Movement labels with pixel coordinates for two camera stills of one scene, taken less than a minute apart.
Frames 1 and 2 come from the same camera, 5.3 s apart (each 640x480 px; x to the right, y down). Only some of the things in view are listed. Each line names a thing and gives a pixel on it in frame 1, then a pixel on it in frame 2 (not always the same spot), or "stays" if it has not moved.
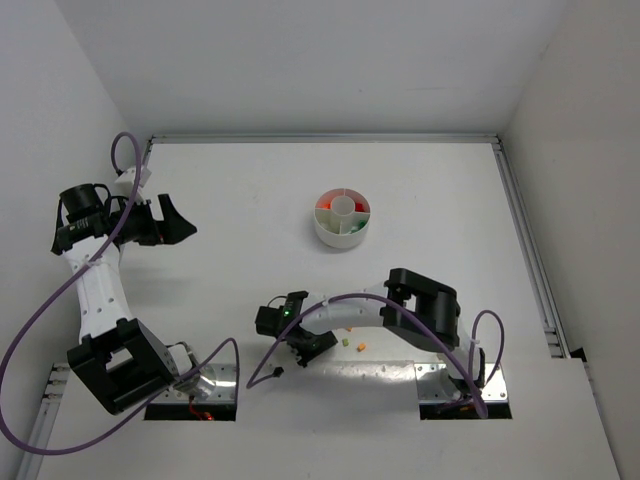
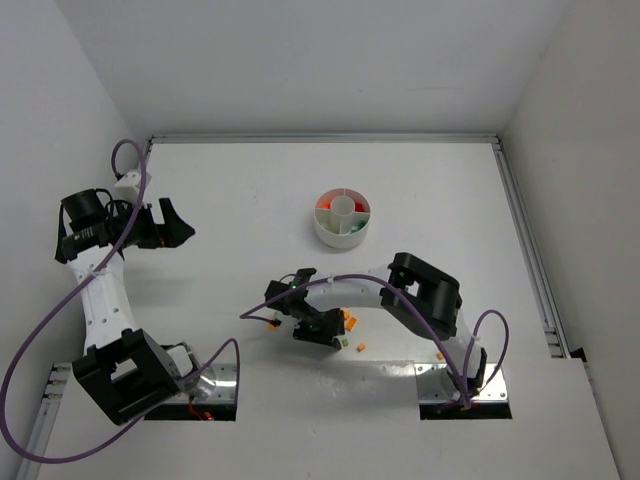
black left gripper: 159,223 stays
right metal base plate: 435,384 stays
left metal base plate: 210,383 stays
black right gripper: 307,345 to 312,329
